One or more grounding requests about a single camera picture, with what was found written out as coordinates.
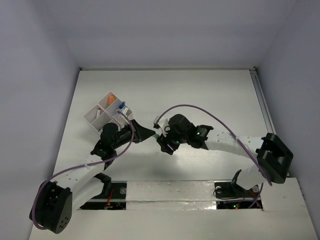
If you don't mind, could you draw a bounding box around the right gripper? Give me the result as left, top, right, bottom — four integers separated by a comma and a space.
156, 123, 188, 155

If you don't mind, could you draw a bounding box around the small spray bottle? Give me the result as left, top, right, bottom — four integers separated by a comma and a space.
119, 101, 126, 110

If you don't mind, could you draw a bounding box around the orange cap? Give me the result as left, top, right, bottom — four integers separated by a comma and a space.
107, 95, 117, 105

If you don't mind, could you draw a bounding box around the green plastic tool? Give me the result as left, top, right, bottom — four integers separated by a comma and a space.
153, 134, 160, 140

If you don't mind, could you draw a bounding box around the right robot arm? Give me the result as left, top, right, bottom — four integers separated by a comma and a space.
153, 114, 294, 196

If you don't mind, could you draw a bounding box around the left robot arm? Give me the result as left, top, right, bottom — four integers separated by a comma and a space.
29, 119, 155, 234

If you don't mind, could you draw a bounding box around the white compartment organizer tray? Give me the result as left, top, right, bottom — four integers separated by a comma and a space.
83, 91, 127, 133

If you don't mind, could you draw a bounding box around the white marker brown cap upper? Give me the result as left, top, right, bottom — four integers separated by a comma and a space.
96, 108, 101, 118

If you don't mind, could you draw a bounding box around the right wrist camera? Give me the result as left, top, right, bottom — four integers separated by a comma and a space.
153, 116, 170, 137

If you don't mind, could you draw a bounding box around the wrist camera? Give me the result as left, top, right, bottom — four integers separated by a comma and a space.
153, 116, 170, 137
116, 106, 133, 123

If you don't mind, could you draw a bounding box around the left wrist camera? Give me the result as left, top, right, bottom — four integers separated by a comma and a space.
116, 106, 133, 123

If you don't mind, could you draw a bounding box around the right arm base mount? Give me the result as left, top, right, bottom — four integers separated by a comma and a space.
212, 169, 263, 210

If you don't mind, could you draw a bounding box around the aluminium rail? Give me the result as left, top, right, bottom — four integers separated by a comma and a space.
249, 67, 290, 177

